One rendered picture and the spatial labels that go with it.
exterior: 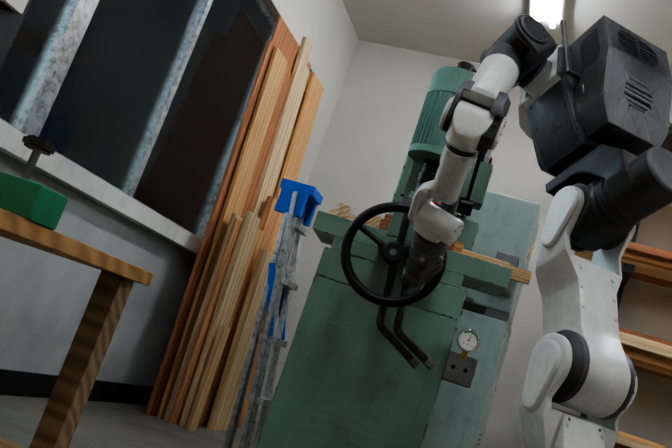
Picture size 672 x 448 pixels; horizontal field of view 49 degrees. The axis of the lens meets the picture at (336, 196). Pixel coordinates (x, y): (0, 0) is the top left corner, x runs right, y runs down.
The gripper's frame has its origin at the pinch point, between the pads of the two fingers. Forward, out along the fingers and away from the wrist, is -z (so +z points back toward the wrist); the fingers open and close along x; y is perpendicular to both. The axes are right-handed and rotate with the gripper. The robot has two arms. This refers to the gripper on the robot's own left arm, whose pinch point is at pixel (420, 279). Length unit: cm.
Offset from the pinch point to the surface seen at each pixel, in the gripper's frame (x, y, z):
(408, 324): 3.4, 2.7, -26.7
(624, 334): 171, -17, -168
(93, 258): -76, 8, 59
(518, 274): 43, -5, -27
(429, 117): 50, 45, -2
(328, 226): 3.0, 38.8, -16.4
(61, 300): -59, 119, -90
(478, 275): 25.7, -1.9, -16.8
